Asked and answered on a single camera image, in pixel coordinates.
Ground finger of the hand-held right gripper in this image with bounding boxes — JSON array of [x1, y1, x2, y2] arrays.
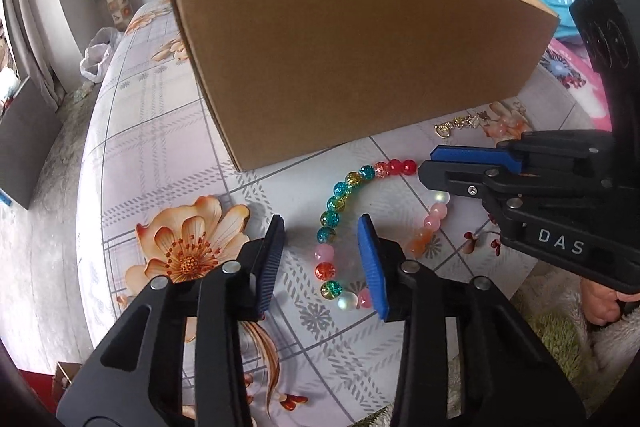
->
[[418, 157, 615, 204], [431, 129, 613, 174]]

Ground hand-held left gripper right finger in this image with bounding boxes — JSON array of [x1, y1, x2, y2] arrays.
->
[[357, 213, 586, 427]]

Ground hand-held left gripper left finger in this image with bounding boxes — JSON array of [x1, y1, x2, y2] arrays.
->
[[56, 214, 286, 427]]

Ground pink orange bead bracelet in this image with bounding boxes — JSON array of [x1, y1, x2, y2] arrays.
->
[[487, 102, 533, 140]]

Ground multicolour glass bead bracelet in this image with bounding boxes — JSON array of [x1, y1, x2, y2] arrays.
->
[[314, 159, 453, 312]]

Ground brown cardboard box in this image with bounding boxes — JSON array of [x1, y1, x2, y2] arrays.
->
[[169, 0, 561, 172]]

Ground person's right hand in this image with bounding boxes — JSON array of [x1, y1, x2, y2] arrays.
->
[[580, 279, 623, 328]]

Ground white green fluffy blanket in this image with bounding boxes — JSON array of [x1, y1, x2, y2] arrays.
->
[[440, 267, 640, 423]]

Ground brown paper bag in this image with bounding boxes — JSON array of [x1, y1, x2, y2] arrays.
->
[[52, 361, 83, 400]]

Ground white plastic bag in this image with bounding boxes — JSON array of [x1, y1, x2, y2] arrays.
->
[[80, 27, 125, 82]]

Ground dark grey cabinet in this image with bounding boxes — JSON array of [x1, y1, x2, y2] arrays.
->
[[0, 76, 63, 210]]

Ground grey window curtain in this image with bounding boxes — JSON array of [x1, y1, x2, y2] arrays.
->
[[5, 0, 68, 105]]

